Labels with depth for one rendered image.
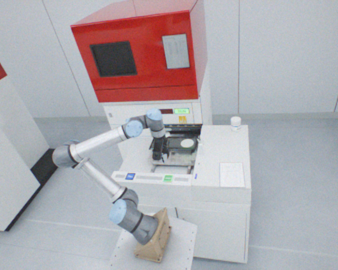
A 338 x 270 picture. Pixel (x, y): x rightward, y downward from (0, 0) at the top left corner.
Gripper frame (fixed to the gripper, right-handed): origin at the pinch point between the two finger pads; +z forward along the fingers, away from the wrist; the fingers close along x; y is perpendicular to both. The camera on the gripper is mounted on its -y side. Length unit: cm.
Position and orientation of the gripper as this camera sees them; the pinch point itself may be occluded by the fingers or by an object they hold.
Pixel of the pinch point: (163, 162)
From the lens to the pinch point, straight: 148.5
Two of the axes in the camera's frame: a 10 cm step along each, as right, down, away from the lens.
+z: 1.6, 7.9, 5.9
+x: -9.6, 0.0, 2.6
